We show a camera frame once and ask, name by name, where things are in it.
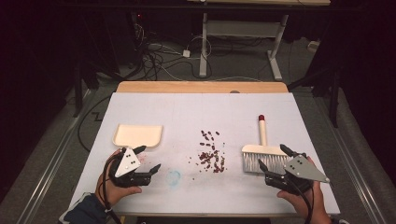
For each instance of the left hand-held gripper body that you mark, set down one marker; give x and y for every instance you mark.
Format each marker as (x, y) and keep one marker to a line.
(127, 165)

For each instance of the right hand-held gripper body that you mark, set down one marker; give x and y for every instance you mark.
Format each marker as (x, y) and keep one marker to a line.
(295, 174)

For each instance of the small cream hand brush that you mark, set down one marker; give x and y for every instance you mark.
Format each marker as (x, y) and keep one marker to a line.
(264, 155)

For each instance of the cream dustpan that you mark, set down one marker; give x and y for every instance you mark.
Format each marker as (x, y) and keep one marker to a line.
(137, 136)

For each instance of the pile of red beans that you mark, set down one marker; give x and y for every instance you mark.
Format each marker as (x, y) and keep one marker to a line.
(211, 157)

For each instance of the person's left hand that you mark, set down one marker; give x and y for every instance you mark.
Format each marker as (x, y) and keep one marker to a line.
(116, 193)

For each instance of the person's right hand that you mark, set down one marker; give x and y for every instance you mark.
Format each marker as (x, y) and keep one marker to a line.
(306, 203)

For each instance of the white table sheet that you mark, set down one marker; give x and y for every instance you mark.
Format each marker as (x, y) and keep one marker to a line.
(199, 118)

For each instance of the black metal stand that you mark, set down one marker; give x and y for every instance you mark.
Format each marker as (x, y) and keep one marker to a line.
(330, 90)
(79, 90)

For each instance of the white power adapter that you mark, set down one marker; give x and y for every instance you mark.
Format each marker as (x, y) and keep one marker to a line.
(186, 53)

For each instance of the white power strip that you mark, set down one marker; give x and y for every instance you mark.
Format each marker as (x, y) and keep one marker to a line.
(313, 46)

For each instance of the metal floor rail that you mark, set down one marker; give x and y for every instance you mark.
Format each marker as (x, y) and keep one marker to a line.
(351, 168)
(49, 168)

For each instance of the white metal desk frame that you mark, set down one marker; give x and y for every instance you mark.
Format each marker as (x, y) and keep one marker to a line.
(243, 28)

